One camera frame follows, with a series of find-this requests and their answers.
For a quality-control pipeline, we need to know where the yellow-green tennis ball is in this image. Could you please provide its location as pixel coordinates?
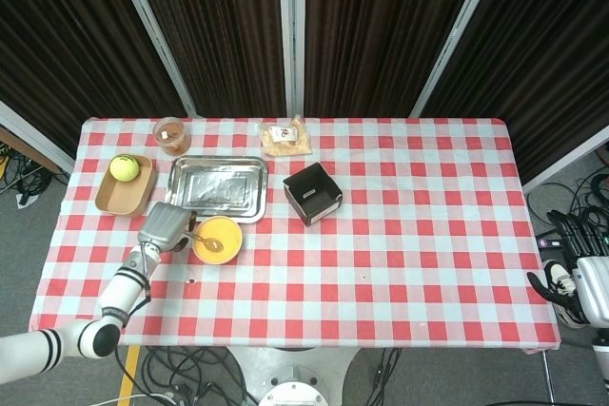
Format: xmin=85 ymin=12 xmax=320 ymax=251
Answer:
xmin=109 ymin=153 xmax=141 ymax=183

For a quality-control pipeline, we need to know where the grey round robot base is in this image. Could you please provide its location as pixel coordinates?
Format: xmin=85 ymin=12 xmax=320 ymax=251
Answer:
xmin=227 ymin=346 xmax=363 ymax=406

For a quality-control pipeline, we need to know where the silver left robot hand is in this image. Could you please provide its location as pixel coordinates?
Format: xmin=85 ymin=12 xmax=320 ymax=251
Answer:
xmin=137 ymin=201 xmax=199 ymax=254

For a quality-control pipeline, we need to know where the black and white sneaker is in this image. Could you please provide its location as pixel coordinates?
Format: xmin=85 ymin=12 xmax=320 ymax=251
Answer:
xmin=541 ymin=259 xmax=587 ymax=330

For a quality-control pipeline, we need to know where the dark brown curtain panel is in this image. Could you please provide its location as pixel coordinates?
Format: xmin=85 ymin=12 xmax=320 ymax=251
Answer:
xmin=0 ymin=0 xmax=187 ymax=159
xmin=421 ymin=0 xmax=609 ymax=184
xmin=304 ymin=0 xmax=490 ymax=118
xmin=128 ymin=0 xmax=287 ymax=118

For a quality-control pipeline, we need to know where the red white checkered tablecloth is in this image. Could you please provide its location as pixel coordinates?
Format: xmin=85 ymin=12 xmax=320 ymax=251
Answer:
xmin=28 ymin=115 xmax=562 ymax=355

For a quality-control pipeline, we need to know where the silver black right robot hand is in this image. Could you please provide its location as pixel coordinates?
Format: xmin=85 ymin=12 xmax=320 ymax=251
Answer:
xmin=526 ymin=209 xmax=609 ymax=327

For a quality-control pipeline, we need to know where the clear plastic snack jar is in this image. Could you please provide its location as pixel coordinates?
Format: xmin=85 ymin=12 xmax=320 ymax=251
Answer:
xmin=152 ymin=116 xmax=192 ymax=157

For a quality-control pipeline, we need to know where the silver metal spoon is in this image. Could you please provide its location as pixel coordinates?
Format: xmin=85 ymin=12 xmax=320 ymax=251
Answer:
xmin=183 ymin=230 xmax=225 ymax=253

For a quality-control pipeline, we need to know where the black power strip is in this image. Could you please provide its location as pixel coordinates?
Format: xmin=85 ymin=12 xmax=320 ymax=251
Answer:
xmin=536 ymin=229 xmax=568 ymax=251

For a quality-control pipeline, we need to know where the brown paper food container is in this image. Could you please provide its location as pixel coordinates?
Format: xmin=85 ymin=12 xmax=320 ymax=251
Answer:
xmin=94 ymin=153 xmax=159 ymax=219

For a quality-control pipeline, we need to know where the black open cardboard box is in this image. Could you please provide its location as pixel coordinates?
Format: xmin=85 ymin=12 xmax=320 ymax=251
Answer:
xmin=282 ymin=162 xmax=344 ymax=227

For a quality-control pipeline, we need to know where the beige bowl of orange powder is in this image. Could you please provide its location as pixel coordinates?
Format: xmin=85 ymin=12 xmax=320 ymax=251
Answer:
xmin=191 ymin=215 xmax=245 ymax=265

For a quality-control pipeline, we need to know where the clear bag of biscuits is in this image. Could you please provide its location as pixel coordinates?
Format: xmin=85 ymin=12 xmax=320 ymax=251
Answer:
xmin=256 ymin=114 xmax=314 ymax=158

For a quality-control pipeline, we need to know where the yellow floor tape strip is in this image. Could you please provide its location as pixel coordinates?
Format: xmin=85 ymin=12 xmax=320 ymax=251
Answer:
xmin=116 ymin=343 xmax=143 ymax=406

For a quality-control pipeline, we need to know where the stainless steel rectangular tray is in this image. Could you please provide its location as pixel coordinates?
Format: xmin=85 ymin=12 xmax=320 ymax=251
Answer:
xmin=165 ymin=155 xmax=270 ymax=225

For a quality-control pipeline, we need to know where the white partition base rail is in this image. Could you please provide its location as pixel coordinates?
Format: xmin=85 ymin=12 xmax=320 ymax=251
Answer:
xmin=521 ymin=124 xmax=609 ymax=195
xmin=0 ymin=100 xmax=76 ymax=174

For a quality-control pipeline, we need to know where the white partition frame post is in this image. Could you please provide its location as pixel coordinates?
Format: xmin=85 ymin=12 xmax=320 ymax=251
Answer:
xmin=108 ymin=0 xmax=199 ymax=118
xmin=409 ymin=0 xmax=508 ymax=118
xmin=278 ymin=0 xmax=306 ymax=118

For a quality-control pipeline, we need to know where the black floor cable bundle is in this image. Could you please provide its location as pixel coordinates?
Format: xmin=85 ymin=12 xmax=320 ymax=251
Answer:
xmin=113 ymin=346 xmax=261 ymax=406
xmin=526 ymin=165 xmax=609 ymax=255
xmin=0 ymin=139 xmax=69 ymax=208

